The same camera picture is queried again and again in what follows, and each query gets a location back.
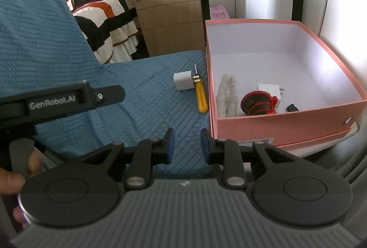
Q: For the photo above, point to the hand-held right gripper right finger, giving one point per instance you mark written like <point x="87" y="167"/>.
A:
<point x="205" y="144"/>

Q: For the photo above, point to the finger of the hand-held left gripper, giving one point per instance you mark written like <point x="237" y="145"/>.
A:
<point x="111" y="96"/>

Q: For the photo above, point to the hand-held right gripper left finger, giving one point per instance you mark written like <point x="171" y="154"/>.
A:
<point x="170" y="144"/>

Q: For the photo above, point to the white plush toy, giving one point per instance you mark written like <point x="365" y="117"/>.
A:
<point x="228" y="96"/>

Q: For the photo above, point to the plain white charger cube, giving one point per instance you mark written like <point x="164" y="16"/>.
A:
<point x="183" y="81"/>

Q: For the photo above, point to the red and black figurine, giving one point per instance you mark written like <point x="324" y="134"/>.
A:
<point x="256" y="104"/>

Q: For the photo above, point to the pink cardboard box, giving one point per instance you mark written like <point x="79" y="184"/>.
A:
<point x="286" y="124"/>

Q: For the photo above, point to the white charger with front port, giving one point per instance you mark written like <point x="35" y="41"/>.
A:
<point x="269" y="88"/>

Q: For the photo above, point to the small black rectangular object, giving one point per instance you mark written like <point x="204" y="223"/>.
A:
<point x="292" y="107"/>

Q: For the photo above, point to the person's left hand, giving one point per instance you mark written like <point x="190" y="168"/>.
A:
<point x="10" y="182"/>

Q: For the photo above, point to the chair with blue textured cover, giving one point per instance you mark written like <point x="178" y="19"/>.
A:
<point x="57" y="35"/>

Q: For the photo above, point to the striped bed cover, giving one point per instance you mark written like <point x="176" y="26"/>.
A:
<point x="109" y="24"/>

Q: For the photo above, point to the wooden drawer cabinet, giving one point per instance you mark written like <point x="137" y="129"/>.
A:
<point x="172" y="15"/>

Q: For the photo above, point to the pink paper bag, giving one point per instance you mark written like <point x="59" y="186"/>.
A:
<point x="220" y="11"/>

